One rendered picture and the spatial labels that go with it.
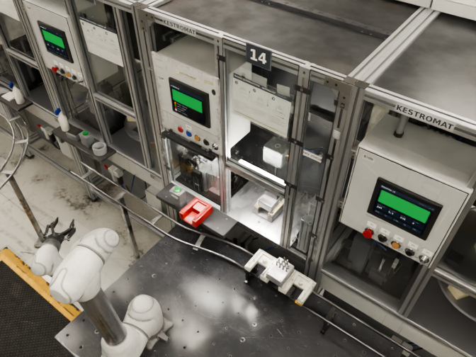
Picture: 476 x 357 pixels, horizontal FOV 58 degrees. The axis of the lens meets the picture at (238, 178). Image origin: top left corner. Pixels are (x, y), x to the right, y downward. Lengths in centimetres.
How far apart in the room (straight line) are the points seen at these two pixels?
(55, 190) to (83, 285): 262
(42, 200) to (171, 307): 209
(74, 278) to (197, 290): 99
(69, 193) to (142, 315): 221
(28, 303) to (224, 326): 168
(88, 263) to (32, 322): 180
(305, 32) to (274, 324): 149
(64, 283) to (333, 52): 135
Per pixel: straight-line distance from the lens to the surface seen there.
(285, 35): 192
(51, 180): 440
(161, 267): 265
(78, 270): 172
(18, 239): 402
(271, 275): 230
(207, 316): 246
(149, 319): 224
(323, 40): 191
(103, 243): 175
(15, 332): 351
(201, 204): 257
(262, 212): 257
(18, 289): 370
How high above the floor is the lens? 286
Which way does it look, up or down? 45 degrees down
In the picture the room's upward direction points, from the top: straight up
